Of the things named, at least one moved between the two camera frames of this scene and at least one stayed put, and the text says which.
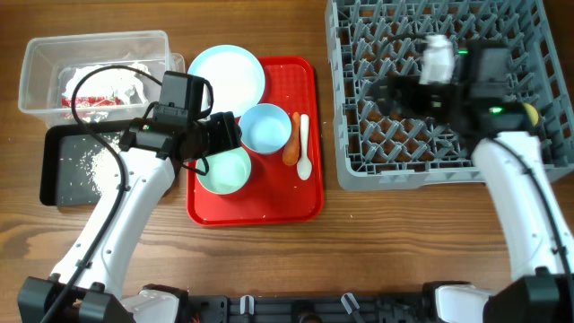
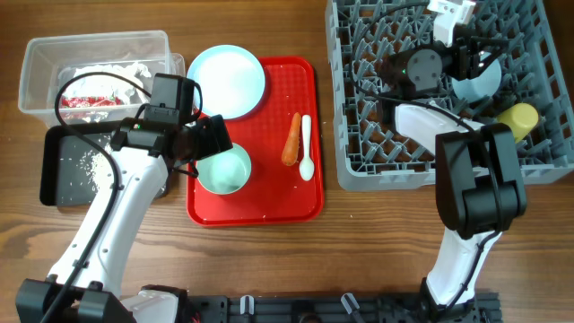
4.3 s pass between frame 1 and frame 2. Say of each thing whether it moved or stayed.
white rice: stayed
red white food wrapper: stayed
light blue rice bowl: moved
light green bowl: stayed
